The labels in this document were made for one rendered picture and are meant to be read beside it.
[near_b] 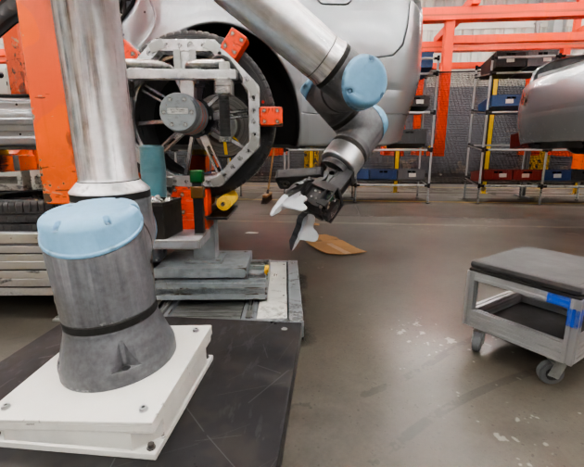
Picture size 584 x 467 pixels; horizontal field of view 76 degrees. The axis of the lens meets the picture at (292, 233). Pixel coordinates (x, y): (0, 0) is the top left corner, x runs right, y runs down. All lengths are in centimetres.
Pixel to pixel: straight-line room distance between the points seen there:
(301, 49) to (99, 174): 43
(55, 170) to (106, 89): 92
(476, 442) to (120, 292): 93
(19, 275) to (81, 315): 131
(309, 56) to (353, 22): 137
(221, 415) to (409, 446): 57
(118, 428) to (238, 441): 17
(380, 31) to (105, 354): 183
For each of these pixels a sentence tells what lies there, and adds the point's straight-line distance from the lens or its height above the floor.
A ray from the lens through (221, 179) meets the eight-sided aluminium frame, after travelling 153.
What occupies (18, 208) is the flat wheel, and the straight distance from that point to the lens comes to 202.
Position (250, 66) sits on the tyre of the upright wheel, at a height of 104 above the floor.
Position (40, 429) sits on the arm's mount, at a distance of 70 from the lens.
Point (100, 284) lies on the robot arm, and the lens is 63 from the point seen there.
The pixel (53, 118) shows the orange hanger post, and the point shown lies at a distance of 167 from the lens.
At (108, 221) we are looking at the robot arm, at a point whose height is 62.
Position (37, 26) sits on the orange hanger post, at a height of 114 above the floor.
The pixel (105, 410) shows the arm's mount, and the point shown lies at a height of 36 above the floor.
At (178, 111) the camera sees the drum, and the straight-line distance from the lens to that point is 142.
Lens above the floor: 72
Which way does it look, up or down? 12 degrees down
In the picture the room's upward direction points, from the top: straight up
